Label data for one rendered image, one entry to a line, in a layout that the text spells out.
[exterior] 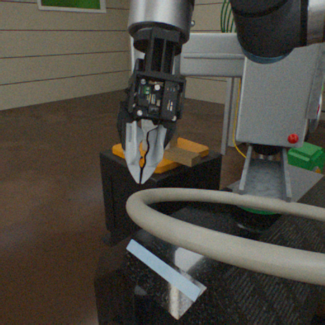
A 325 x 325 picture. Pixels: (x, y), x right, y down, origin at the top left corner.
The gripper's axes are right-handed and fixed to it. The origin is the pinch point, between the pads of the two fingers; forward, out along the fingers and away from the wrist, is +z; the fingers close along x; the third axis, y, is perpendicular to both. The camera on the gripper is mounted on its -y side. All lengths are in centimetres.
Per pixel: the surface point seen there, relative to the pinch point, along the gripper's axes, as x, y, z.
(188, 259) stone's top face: 26, -42, 29
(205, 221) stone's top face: 38, -59, 20
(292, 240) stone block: 70, -51, 24
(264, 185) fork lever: 42, -31, 2
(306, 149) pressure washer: 172, -176, -21
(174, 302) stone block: 21, -35, 39
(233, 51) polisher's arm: 59, -101, -60
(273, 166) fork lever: 51, -42, -4
